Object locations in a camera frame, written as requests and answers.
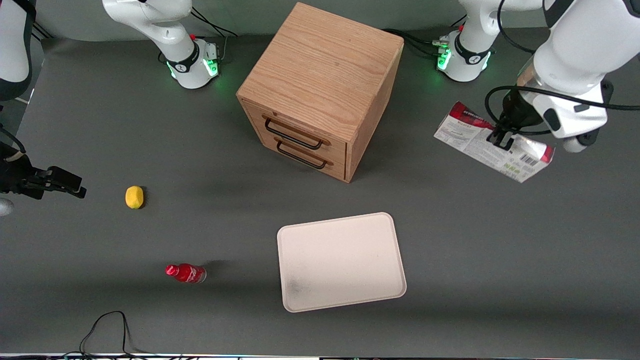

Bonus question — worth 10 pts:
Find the yellow lemon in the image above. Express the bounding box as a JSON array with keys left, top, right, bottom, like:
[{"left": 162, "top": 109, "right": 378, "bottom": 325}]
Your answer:
[{"left": 125, "top": 185, "right": 145, "bottom": 210}]

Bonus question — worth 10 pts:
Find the short black drawer handle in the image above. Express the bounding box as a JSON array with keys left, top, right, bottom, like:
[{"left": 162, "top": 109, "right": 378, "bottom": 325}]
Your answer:
[{"left": 276, "top": 140, "right": 328, "bottom": 170}]

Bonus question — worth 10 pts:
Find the wooden drawer cabinet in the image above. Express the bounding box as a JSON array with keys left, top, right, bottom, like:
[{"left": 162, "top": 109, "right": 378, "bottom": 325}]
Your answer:
[{"left": 236, "top": 2, "right": 405, "bottom": 183}]

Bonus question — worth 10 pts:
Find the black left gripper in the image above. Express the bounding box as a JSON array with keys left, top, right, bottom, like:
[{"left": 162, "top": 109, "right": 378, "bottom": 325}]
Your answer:
[{"left": 492, "top": 89, "right": 546, "bottom": 152}]

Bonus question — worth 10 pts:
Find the left wrist camera and bracket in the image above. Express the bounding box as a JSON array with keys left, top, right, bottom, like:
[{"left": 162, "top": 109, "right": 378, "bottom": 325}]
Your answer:
[{"left": 562, "top": 129, "right": 601, "bottom": 154}]

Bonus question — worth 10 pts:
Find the wooden drawer with long handle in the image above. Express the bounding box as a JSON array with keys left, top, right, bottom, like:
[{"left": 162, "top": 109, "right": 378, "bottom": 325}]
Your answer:
[{"left": 242, "top": 99, "right": 348, "bottom": 163}]

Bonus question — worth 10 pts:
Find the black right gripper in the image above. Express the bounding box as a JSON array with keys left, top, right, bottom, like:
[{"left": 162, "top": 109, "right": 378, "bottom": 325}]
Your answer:
[{"left": 0, "top": 142, "right": 87, "bottom": 200}]

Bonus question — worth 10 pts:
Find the beige plastic tray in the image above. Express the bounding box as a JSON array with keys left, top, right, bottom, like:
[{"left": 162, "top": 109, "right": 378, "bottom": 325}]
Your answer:
[{"left": 276, "top": 212, "right": 407, "bottom": 313}]

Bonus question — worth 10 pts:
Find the long black drawer handle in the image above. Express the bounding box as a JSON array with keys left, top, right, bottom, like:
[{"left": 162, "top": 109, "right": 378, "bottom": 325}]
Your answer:
[{"left": 263, "top": 117, "right": 324, "bottom": 151}]

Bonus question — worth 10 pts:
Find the red cola bottle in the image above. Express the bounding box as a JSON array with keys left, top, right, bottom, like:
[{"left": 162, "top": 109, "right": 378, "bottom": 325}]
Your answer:
[{"left": 165, "top": 263, "right": 207, "bottom": 284}]

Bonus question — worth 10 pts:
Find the black looped table cable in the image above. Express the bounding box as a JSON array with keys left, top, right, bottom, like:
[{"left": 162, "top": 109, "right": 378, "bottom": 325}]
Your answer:
[{"left": 62, "top": 310, "right": 151, "bottom": 358}]

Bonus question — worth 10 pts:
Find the black left arm base cable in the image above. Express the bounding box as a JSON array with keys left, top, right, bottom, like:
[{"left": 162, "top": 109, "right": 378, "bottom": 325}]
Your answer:
[{"left": 382, "top": 28, "right": 449, "bottom": 57}]

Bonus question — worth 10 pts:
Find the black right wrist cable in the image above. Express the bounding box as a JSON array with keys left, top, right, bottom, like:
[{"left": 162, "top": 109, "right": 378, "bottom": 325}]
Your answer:
[{"left": 0, "top": 125, "right": 26, "bottom": 154}]

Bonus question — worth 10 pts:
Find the black arm base cable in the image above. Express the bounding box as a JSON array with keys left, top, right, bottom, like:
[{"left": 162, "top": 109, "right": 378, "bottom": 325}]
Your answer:
[
  {"left": 190, "top": 7, "right": 239, "bottom": 39},
  {"left": 382, "top": 28, "right": 449, "bottom": 57}
]

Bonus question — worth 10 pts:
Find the red cookie box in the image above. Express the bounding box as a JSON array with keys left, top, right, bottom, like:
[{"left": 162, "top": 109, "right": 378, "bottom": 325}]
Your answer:
[{"left": 433, "top": 101, "right": 556, "bottom": 184}]

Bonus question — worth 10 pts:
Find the black right arm base cable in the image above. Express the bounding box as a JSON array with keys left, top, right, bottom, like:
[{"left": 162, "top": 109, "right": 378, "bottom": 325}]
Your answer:
[{"left": 190, "top": 7, "right": 239, "bottom": 39}]

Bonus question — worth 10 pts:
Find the wooden drawer with short handle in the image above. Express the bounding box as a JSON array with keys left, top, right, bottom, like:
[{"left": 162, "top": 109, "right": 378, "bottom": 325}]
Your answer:
[{"left": 255, "top": 131, "right": 348, "bottom": 182}]

